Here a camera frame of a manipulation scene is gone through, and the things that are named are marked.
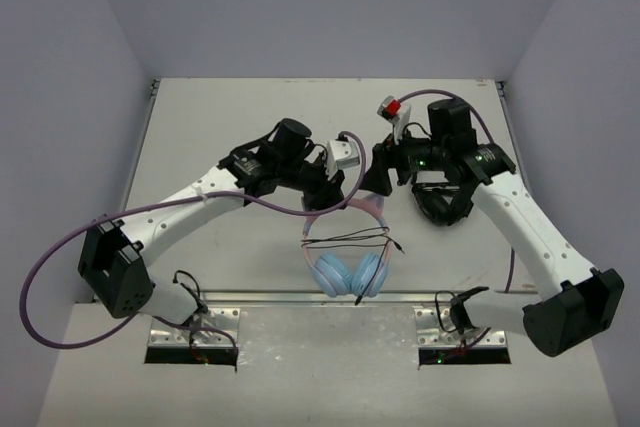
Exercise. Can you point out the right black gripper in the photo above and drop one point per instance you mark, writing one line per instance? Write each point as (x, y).
(386, 156)

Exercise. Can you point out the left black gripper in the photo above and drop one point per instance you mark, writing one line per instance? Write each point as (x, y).
(322, 187)

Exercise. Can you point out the pink blue cat-ear headphones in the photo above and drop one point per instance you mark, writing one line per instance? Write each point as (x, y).
(354, 263)

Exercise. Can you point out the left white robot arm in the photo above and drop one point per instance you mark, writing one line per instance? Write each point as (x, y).
(117, 254)

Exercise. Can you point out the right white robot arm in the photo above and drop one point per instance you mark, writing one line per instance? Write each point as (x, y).
(577, 300)

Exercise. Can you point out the black headphones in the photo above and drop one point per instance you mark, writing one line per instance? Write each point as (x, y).
(441, 203)

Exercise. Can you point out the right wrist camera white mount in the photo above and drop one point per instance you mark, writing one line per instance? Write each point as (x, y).
(398, 115)

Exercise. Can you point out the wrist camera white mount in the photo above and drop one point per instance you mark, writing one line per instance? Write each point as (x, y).
(398, 115)
(341, 155)

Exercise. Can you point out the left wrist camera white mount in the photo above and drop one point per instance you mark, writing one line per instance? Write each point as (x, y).
(341, 155)

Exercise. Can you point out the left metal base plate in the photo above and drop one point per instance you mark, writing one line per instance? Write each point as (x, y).
(214, 330)

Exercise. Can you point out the metal base plate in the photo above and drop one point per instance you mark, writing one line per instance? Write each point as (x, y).
(434, 329)
(214, 330)

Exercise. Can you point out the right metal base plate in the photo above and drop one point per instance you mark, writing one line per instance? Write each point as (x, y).
(434, 329)

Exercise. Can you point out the aluminium table rail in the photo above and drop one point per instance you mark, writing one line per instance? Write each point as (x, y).
(312, 299)

